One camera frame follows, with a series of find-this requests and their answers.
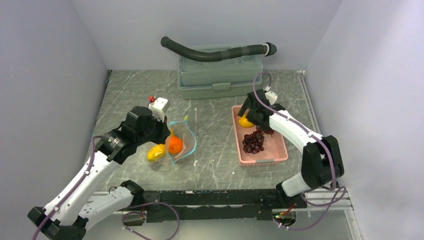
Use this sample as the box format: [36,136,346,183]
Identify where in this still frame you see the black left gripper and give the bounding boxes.
[136,112,171,146]

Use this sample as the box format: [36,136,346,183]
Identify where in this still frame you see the yellow mango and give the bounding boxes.
[238,114,255,129]

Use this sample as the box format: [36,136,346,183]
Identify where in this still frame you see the orange fruit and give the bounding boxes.
[167,136,184,155]

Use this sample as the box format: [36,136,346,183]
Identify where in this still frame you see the clear zip top bag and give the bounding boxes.
[157,115,197,166]

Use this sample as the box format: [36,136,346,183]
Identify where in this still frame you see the yellow lemon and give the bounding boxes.
[146,144,166,162]

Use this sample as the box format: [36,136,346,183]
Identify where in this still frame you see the dark red grape bunch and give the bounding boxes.
[241,129,265,154]

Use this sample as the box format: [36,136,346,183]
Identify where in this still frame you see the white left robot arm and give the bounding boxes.
[27,103,170,240]

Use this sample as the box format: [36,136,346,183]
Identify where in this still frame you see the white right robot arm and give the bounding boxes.
[237,89,345,208]

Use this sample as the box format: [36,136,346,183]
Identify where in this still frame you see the green plastic storage box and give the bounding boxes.
[177,54,264,100]

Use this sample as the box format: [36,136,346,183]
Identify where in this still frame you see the dark red plum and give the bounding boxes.
[263,129,275,135]

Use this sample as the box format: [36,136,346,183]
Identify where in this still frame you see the pink perforated plastic basket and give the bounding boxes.
[231,105,289,166]

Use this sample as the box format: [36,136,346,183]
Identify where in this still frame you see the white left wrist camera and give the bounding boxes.
[148,96,171,122]

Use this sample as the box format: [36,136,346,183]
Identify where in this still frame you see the black corrugated hose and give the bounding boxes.
[160,36,278,63]

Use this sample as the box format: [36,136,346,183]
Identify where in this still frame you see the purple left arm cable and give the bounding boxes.
[31,135,104,240]

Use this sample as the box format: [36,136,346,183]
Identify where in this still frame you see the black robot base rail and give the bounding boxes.
[124,188,307,223]

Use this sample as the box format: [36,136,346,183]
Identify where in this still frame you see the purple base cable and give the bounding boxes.
[121,202,181,240]

